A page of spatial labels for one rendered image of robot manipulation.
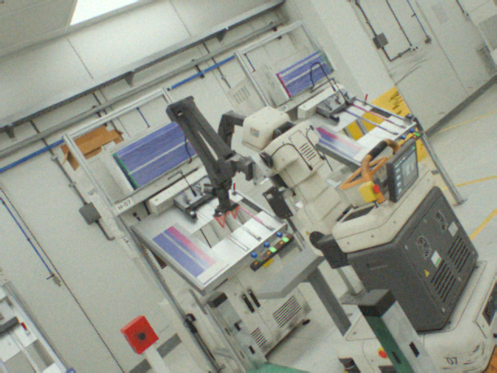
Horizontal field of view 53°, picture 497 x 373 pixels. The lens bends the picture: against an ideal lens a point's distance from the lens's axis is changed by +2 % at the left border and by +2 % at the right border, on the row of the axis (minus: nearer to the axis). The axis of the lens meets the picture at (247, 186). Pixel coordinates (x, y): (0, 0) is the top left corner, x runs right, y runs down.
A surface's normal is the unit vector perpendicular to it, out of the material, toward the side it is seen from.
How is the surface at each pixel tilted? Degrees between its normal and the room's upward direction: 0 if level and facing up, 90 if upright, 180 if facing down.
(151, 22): 90
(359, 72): 90
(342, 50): 90
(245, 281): 90
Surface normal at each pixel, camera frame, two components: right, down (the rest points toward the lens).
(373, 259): -0.58, 0.43
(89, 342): 0.47, -0.19
